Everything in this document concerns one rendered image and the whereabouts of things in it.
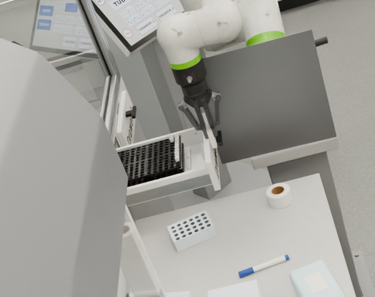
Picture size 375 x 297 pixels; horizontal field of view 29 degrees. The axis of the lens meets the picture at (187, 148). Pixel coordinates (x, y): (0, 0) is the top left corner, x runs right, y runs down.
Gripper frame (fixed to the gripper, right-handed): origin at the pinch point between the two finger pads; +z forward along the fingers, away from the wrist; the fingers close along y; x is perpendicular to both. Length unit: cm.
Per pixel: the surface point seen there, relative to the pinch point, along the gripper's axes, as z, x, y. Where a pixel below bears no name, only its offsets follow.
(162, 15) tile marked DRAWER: -7, 90, -15
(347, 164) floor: 94, 98, 44
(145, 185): 4.6, -9.6, -22.1
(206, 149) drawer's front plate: 0.8, -4.9, -1.9
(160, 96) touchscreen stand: 33, 99, -29
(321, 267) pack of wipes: 13, -51, 22
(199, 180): 7.3, -9.8, -6.2
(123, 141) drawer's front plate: 5.1, 20.0, -30.9
